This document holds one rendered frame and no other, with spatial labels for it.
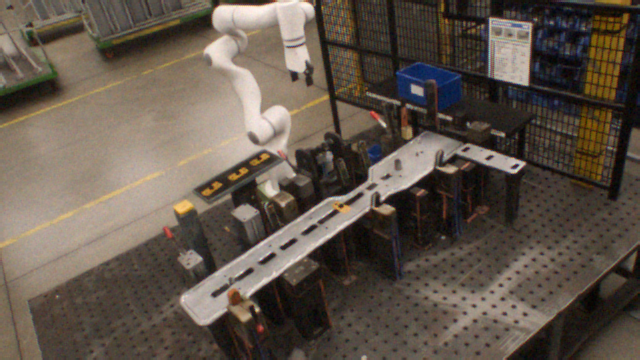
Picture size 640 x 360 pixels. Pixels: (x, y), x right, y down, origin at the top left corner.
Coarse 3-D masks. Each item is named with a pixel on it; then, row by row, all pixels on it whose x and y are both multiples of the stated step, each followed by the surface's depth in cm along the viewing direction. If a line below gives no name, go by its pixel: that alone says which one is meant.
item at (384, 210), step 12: (384, 204) 194; (372, 216) 196; (384, 216) 190; (384, 228) 195; (396, 228) 195; (384, 240) 199; (384, 252) 203; (396, 252) 203; (384, 264) 207; (396, 264) 205; (384, 276) 210; (396, 276) 208
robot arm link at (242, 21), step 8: (240, 8) 198; (248, 8) 196; (256, 8) 194; (264, 8) 194; (272, 8) 195; (304, 8) 188; (312, 8) 191; (232, 16) 199; (240, 16) 197; (248, 16) 194; (256, 16) 192; (264, 16) 193; (272, 16) 195; (312, 16) 192; (240, 24) 199; (248, 24) 196; (256, 24) 194; (264, 24) 195; (272, 24) 197
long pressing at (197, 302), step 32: (384, 160) 227; (416, 160) 223; (352, 192) 210; (384, 192) 208; (288, 224) 200; (320, 224) 197; (256, 256) 188; (288, 256) 185; (192, 288) 179; (256, 288) 175
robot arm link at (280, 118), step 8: (264, 112) 235; (272, 112) 233; (280, 112) 235; (288, 112) 238; (272, 120) 231; (280, 120) 233; (288, 120) 237; (280, 128) 234; (288, 128) 239; (280, 136) 240; (288, 136) 241; (272, 144) 241; (280, 144) 240
